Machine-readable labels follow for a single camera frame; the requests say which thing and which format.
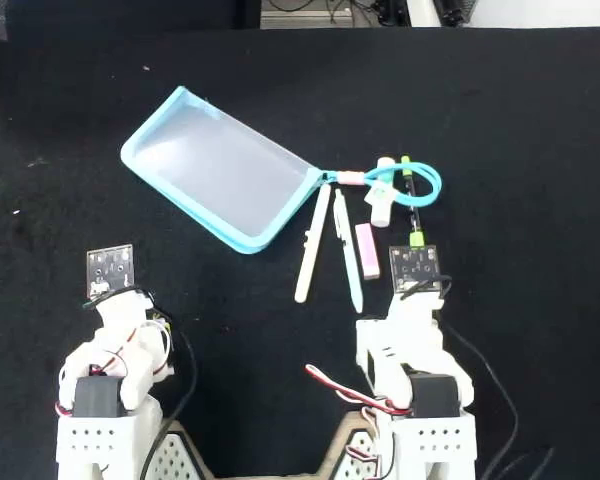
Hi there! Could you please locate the light blue translucent zip pouch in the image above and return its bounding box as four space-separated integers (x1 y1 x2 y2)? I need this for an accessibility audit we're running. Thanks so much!
120 85 443 256

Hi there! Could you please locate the cream pen with clip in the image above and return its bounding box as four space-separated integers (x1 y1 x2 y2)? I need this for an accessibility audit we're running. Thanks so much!
294 185 332 305

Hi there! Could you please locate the white and light blue pen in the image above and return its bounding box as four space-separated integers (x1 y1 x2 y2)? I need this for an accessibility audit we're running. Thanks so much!
332 188 364 314

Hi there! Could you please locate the pink and white eraser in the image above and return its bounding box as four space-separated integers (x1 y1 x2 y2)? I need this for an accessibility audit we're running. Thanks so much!
354 222 381 280

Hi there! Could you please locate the black pen with green ends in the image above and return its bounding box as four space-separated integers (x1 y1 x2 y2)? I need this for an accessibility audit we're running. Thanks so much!
400 154 426 250

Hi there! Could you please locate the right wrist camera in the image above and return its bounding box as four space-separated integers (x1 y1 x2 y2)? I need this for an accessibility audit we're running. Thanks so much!
388 243 442 293

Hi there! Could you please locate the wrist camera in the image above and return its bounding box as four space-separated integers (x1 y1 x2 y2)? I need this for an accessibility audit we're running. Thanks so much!
85 243 136 298
388 243 442 293

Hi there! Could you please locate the black cable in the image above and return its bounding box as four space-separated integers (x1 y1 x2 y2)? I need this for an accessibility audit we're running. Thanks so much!
140 319 199 480
444 323 556 480

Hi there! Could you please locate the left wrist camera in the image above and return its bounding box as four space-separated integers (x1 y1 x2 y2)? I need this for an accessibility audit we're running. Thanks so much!
85 243 136 298

